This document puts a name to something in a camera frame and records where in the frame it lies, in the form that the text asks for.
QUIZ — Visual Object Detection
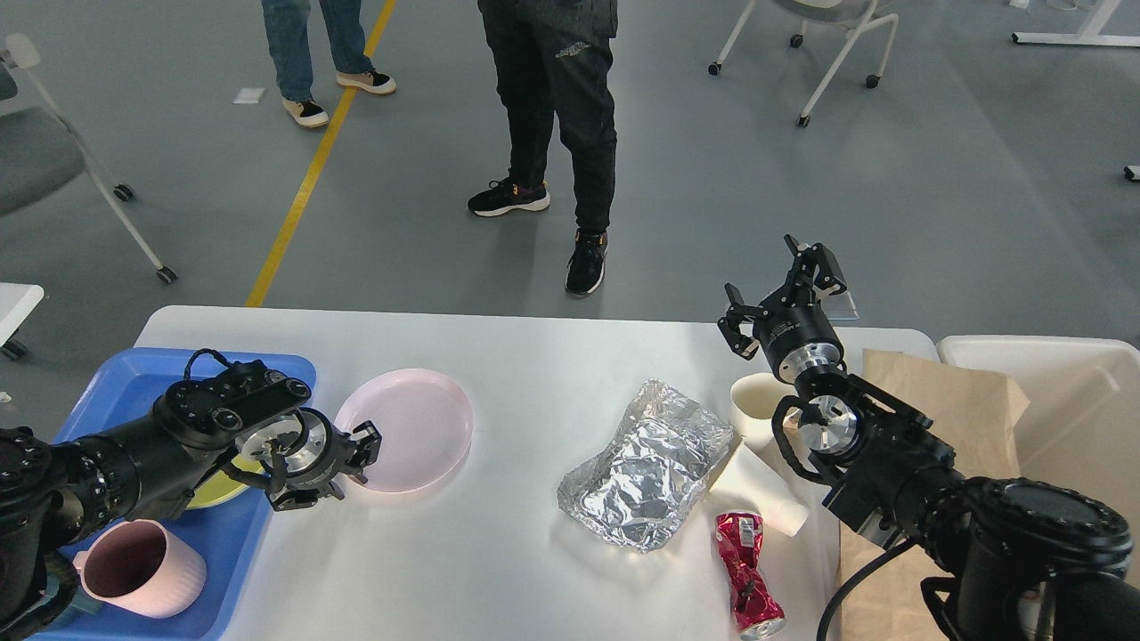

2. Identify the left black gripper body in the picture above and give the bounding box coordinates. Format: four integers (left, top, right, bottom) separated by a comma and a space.
241, 407, 351, 496

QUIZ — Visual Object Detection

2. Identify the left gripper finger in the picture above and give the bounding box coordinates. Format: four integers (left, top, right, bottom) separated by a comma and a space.
267, 484, 345, 512
343, 421, 383, 485

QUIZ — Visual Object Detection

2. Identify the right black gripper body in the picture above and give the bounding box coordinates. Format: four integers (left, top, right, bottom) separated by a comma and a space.
754, 303, 846, 383

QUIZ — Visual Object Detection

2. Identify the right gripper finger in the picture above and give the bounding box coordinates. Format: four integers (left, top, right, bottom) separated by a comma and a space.
783, 234, 850, 308
718, 283, 765, 360

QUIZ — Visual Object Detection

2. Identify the pink plate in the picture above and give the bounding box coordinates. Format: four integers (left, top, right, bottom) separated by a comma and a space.
334, 370, 474, 495

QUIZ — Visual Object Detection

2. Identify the pink mug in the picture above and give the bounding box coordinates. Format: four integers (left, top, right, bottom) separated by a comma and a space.
73, 519, 207, 618

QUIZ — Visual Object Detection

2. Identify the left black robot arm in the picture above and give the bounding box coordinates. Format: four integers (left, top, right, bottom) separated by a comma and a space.
3, 352, 382, 640

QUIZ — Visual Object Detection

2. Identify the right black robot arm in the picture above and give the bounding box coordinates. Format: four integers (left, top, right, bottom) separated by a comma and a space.
717, 235, 1139, 640

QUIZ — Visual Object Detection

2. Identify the upright white paper cup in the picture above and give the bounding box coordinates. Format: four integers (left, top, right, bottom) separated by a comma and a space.
728, 372, 795, 453

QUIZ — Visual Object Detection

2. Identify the yellow plate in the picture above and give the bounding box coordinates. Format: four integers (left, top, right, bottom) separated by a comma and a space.
187, 456, 262, 509

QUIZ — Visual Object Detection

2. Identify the lying white paper cup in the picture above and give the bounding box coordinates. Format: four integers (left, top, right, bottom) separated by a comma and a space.
708, 441, 811, 537

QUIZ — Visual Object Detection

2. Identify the crumpled aluminium foil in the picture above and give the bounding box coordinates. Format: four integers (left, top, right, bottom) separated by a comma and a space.
557, 380, 736, 553

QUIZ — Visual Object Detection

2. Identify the brown paper bag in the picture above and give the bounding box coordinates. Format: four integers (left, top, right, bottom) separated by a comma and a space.
834, 349, 1029, 640

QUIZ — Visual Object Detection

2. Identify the white chair top right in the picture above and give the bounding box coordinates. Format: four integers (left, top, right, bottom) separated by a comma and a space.
707, 0, 899, 128

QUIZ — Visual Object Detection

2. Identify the crushed red can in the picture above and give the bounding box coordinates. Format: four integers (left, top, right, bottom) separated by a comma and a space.
713, 511, 785, 640

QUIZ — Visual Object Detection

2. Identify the white plastic bin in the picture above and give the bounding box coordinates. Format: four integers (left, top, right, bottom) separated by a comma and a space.
938, 334, 1139, 536

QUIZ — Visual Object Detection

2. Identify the white side table left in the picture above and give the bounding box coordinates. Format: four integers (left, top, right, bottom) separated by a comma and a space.
1, 281, 44, 362

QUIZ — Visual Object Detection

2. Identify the white paper on floor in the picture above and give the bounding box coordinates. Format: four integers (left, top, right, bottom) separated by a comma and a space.
233, 86, 267, 105

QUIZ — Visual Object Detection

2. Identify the grey chair left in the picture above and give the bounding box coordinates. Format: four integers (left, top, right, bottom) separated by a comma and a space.
1, 33, 178, 284

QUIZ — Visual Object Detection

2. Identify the person in blue jeans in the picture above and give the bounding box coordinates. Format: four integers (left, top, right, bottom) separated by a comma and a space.
260, 1, 396, 127

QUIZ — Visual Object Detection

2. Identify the white table frame corner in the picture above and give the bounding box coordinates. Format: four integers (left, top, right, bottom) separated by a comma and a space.
1010, 1, 1139, 49

